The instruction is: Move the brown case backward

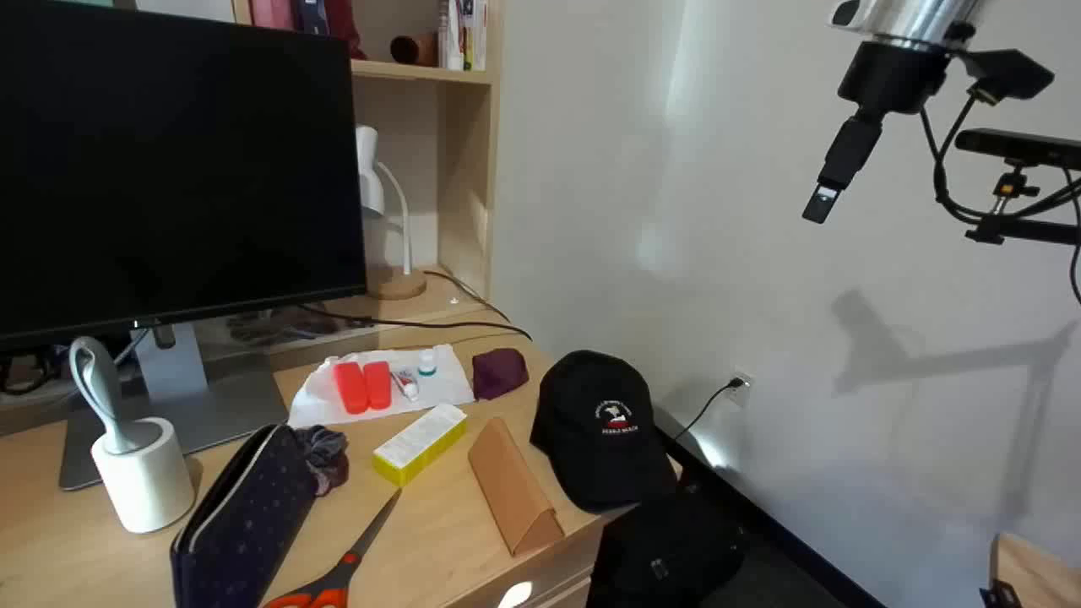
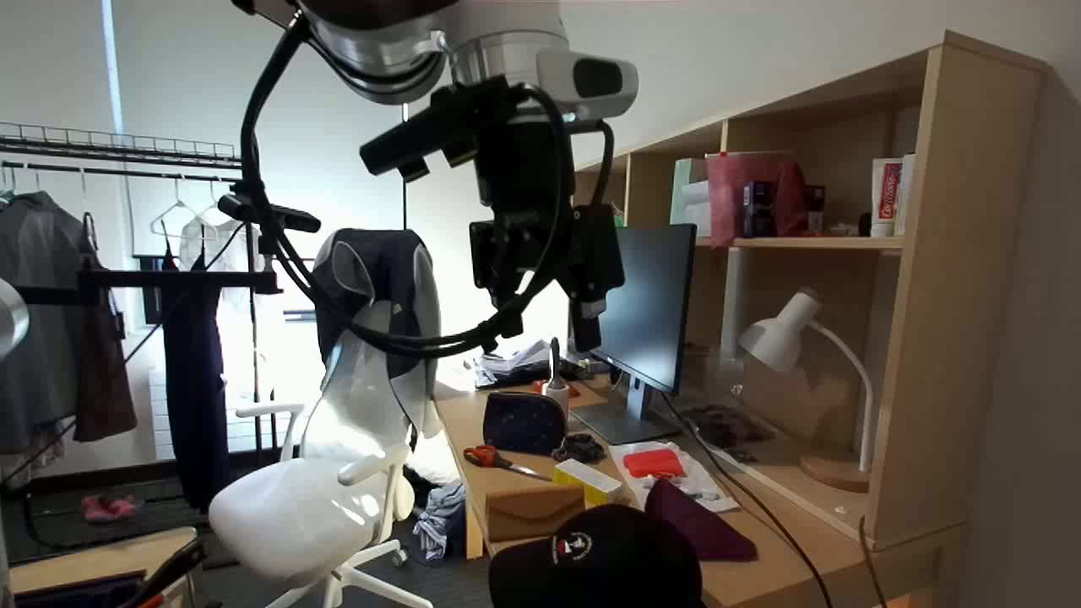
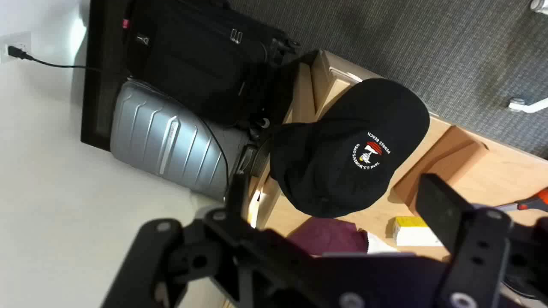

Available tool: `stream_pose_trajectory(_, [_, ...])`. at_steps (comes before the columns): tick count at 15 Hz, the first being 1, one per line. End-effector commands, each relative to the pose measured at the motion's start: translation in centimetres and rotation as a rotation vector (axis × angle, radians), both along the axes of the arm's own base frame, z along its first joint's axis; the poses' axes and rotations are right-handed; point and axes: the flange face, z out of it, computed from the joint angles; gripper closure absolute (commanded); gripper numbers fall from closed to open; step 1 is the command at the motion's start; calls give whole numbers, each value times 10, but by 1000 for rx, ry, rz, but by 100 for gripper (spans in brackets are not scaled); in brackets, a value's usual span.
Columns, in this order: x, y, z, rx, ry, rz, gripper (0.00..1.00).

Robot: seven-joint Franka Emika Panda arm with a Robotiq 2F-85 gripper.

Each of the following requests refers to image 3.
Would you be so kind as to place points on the black fabric bag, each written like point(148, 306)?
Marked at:
point(194, 56)

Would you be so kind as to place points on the black flat board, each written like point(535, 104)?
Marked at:
point(103, 73)

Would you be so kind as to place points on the black cap with logo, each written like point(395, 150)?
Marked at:
point(343, 147)

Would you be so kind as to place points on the white office chair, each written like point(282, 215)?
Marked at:
point(528, 102)

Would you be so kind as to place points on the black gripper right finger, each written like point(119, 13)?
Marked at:
point(477, 256)

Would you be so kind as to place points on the yellow white box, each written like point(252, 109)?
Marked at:
point(412, 231)

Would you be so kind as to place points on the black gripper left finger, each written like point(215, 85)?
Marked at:
point(146, 261)

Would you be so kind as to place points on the wooden desk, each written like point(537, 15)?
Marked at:
point(456, 164)

